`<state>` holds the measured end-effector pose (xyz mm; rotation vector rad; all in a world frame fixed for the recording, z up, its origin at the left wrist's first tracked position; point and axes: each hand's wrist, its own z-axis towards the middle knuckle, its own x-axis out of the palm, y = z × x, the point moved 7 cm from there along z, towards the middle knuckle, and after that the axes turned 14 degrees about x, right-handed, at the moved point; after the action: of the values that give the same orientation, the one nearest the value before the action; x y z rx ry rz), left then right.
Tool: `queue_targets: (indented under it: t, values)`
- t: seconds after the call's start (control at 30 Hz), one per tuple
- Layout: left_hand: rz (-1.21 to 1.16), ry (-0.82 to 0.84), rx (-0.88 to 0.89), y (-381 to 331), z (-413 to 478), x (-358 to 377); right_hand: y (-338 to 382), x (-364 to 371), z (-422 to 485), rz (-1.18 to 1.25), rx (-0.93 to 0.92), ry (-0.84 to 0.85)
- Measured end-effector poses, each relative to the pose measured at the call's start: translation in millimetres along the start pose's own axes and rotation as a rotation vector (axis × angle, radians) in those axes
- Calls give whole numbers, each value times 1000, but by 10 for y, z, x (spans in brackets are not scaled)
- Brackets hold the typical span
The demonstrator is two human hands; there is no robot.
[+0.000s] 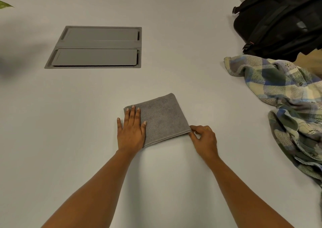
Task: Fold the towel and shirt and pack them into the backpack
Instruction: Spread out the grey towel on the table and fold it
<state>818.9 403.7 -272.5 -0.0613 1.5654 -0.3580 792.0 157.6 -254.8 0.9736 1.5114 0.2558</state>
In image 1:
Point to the person's left hand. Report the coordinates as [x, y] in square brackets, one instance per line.
[130, 134]

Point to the person's right hand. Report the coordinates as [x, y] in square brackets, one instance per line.
[205, 142]

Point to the grey towel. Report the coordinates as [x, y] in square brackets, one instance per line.
[163, 117]

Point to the plaid flannel shirt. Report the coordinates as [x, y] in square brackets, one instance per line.
[289, 84]

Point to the black backpack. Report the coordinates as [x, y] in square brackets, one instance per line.
[276, 24]

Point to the person's left forearm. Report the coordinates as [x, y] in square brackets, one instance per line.
[93, 195]

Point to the person's right forearm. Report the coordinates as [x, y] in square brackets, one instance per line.
[246, 197]

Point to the small variegated table plant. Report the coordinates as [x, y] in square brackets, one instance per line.
[5, 4]

